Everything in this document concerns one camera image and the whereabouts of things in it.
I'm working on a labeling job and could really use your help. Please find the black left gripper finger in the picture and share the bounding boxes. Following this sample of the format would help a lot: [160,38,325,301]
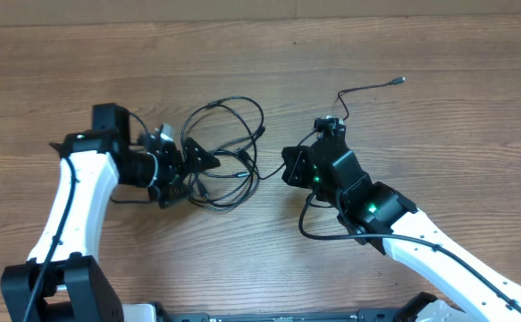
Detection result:
[183,137,221,173]
[158,182,189,208]

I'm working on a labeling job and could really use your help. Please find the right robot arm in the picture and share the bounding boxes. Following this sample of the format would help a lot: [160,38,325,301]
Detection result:
[282,133,521,321]

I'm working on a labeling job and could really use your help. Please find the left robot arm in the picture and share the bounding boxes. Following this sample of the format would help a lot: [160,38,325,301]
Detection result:
[0,103,220,321]

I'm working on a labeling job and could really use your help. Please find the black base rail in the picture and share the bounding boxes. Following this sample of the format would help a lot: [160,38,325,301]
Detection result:
[165,308,399,322]

